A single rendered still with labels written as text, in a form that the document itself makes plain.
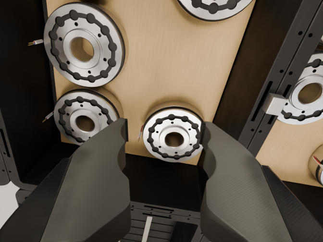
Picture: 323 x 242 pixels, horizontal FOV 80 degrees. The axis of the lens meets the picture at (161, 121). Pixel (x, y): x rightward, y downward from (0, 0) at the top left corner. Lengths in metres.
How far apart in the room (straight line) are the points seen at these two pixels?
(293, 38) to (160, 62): 0.16
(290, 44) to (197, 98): 0.15
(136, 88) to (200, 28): 0.13
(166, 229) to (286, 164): 0.32
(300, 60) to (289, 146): 0.22
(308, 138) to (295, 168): 0.07
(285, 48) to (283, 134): 0.21
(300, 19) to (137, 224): 0.50
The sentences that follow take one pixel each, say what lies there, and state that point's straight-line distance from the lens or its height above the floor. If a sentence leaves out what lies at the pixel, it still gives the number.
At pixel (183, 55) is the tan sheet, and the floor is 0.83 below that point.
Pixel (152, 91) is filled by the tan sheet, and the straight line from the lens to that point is 0.31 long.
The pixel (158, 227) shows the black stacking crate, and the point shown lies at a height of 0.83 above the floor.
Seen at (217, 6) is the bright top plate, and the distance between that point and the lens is 0.26.
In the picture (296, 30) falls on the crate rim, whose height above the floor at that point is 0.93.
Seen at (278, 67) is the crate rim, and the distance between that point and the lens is 0.21.
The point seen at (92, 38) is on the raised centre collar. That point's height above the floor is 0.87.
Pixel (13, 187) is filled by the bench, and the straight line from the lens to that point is 0.83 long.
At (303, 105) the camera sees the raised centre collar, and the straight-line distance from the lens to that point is 0.33.
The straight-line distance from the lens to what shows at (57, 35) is 0.29.
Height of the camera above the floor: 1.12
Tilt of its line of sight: 60 degrees down
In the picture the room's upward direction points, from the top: 173 degrees counter-clockwise
